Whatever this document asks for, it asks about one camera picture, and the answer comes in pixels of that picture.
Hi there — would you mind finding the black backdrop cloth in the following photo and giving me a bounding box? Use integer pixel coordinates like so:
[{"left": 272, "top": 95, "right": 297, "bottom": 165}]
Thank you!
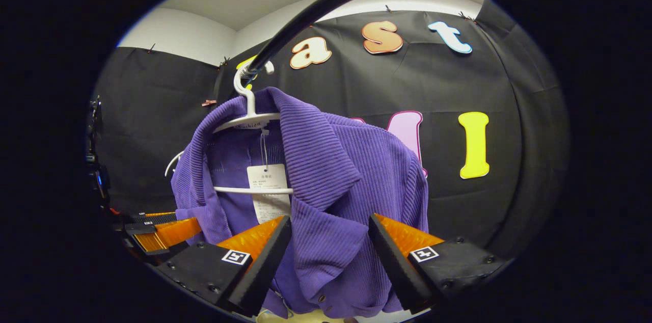
[{"left": 94, "top": 0, "right": 571, "bottom": 262}]

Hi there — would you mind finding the purple ribbed jacket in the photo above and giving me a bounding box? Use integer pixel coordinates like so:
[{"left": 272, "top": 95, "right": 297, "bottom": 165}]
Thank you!
[{"left": 171, "top": 87, "right": 429, "bottom": 319}]

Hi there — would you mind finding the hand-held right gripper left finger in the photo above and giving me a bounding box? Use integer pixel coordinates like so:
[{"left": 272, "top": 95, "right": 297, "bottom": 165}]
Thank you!
[{"left": 154, "top": 215, "right": 292, "bottom": 316}]

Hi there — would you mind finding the white paper tag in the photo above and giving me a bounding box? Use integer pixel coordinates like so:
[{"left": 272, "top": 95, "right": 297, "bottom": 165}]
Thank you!
[{"left": 247, "top": 164, "right": 292, "bottom": 224}]

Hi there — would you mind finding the black clothes rack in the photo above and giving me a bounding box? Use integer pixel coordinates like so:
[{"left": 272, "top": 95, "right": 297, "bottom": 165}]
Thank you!
[{"left": 243, "top": 0, "right": 461, "bottom": 82}]

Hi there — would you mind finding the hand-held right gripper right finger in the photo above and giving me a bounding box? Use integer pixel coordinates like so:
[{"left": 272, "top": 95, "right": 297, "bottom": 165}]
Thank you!
[{"left": 368, "top": 213, "right": 510, "bottom": 313}]

